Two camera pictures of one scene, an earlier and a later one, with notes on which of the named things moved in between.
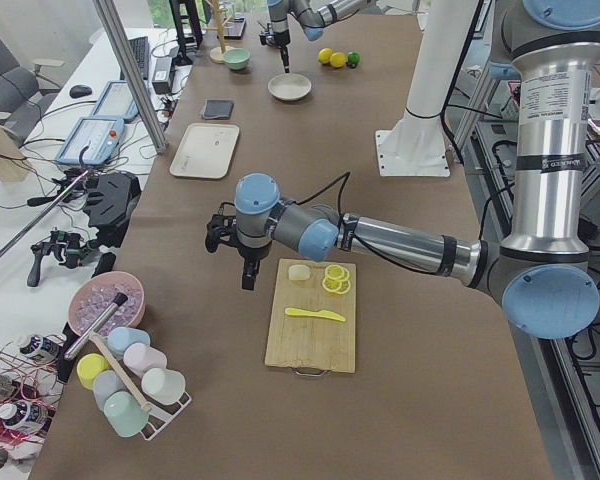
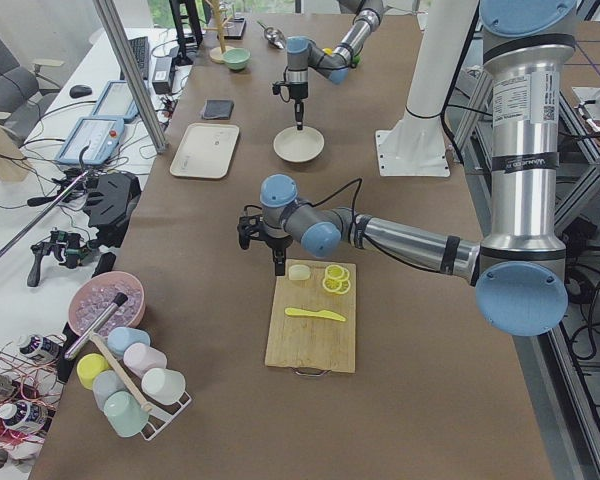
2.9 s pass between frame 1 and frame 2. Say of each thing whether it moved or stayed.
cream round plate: moved
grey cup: stayed
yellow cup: stayed
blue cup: stayed
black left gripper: moved
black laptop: stayed
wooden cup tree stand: stayed
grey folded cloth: stayed
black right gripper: moved
